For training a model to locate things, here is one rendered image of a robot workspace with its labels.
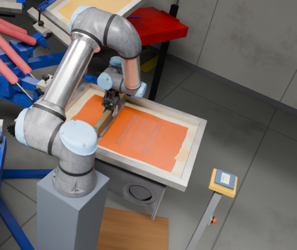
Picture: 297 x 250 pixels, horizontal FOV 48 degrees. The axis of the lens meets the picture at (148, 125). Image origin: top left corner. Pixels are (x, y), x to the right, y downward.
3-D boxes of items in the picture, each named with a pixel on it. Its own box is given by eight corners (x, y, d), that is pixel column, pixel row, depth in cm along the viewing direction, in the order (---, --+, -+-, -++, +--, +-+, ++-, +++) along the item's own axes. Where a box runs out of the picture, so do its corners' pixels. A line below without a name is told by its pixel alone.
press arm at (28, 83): (54, 93, 190) (54, 85, 187) (48, 97, 186) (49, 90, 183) (28, 83, 192) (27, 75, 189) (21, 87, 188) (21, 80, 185)
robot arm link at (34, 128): (46, 153, 100) (118, 7, 114) (3, 136, 102) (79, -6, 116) (58, 160, 112) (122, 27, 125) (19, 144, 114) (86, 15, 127)
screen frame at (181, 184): (205, 125, 202) (207, 120, 200) (184, 192, 156) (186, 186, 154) (87, 83, 212) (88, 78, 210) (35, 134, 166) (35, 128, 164)
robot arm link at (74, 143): (84, 179, 105) (88, 148, 97) (46, 163, 107) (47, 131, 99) (101, 156, 115) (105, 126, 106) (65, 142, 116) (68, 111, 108)
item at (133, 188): (155, 207, 192) (170, 163, 170) (151, 218, 185) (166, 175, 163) (83, 178, 197) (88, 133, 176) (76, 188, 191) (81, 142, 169)
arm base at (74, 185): (78, 205, 109) (80, 185, 103) (42, 182, 113) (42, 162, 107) (105, 178, 120) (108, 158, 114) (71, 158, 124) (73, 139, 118)
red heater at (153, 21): (150, 17, 313) (153, 5, 306) (185, 38, 290) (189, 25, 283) (97, 24, 275) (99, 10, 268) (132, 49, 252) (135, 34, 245)
